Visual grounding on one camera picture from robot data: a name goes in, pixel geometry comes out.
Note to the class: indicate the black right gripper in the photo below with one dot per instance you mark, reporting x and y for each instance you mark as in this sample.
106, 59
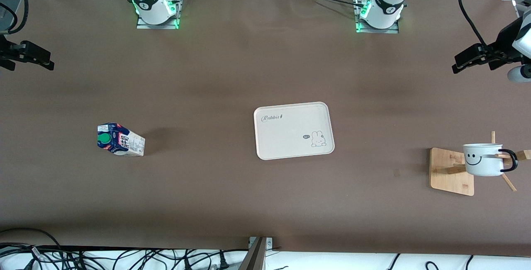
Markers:
5, 50

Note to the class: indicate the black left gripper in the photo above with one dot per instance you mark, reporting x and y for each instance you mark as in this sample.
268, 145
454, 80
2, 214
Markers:
502, 42

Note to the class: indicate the blue milk carton green cap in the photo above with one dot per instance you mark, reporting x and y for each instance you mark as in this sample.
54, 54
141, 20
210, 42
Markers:
124, 141

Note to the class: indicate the cream rabbit print tray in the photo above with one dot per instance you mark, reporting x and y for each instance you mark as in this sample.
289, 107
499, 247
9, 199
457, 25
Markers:
290, 131

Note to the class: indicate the wooden mug tree stand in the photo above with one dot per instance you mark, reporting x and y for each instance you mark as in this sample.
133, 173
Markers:
450, 181

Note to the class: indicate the aluminium profile beam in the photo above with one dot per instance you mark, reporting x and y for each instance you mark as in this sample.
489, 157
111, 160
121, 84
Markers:
255, 257

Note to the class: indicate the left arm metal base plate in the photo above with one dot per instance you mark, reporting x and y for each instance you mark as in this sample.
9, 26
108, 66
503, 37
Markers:
360, 27

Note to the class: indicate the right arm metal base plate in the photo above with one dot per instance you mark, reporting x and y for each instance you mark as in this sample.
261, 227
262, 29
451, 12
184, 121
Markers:
176, 23

